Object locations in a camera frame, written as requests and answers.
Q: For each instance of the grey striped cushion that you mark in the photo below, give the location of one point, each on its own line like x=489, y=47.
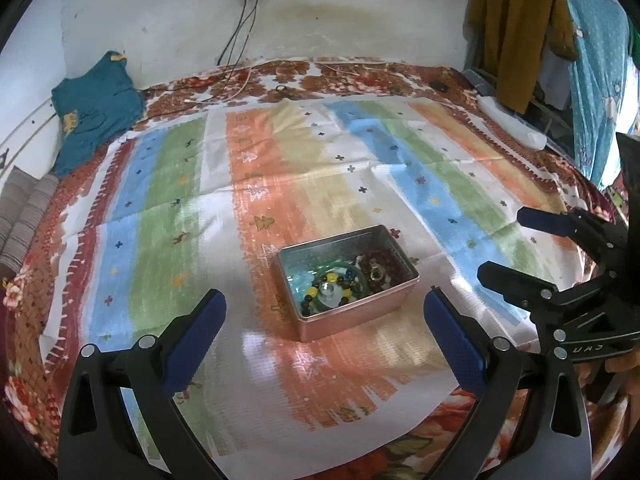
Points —
x=25, y=220

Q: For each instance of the colourful striped cloth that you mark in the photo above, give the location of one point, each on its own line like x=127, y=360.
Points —
x=325, y=175

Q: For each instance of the blue printed hanging cloth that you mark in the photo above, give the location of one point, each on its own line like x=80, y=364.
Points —
x=597, y=60

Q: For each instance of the white rolled pad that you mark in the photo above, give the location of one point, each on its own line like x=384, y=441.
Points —
x=515, y=125

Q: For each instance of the small black loop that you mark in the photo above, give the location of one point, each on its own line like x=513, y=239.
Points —
x=283, y=88

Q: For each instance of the green bangle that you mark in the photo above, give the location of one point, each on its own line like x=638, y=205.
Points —
x=345, y=264

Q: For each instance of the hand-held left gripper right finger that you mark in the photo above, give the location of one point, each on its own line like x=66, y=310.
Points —
x=452, y=340

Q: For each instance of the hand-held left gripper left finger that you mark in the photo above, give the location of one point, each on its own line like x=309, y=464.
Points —
x=200, y=340

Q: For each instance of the teal garment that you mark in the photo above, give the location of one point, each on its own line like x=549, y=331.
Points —
x=95, y=105

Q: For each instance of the silver metal tin box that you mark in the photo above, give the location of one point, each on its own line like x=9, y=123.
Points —
x=350, y=321

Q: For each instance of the mustard hanging garment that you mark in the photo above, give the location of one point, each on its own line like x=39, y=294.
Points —
x=520, y=25

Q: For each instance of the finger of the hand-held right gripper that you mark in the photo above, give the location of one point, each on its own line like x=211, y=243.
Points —
x=540, y=220
x=515, y=282

